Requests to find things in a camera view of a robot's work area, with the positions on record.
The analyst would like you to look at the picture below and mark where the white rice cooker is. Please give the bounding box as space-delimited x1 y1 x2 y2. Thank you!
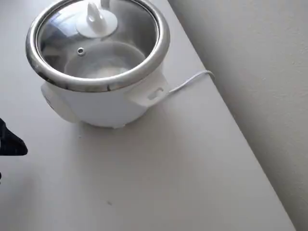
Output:
26 0 172 128

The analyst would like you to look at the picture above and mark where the white power cable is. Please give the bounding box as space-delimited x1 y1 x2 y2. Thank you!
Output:
168 70 216 95

